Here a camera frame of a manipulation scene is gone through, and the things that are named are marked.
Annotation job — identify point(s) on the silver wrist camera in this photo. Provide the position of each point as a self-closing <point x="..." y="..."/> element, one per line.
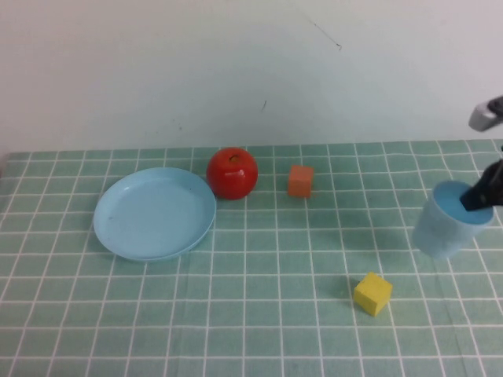
<point x="484" y="116"/>

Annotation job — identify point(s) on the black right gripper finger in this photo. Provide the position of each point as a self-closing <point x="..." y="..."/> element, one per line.
<point x="484" y="192"/>

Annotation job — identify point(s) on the yellow foam cube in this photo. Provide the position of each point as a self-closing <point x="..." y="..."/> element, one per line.
<point x="372" y="295"/>

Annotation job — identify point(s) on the light blue plastic cup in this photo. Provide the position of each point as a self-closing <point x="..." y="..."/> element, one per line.
<point x="438" y="231"/>

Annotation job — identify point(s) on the green checked tablecloth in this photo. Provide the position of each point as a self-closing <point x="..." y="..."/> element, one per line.
<point x="251" y="334"/>

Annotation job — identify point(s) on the light blue plastic plate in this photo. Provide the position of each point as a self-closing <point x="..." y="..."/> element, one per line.
<point x="153" y="216"/>

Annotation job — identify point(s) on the red toy apple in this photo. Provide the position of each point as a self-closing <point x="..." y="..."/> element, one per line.
<point x="232" y="176"/>

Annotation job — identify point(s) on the orange foam cube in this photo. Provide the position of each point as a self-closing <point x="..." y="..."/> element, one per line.
<point x="300" y="181"/>

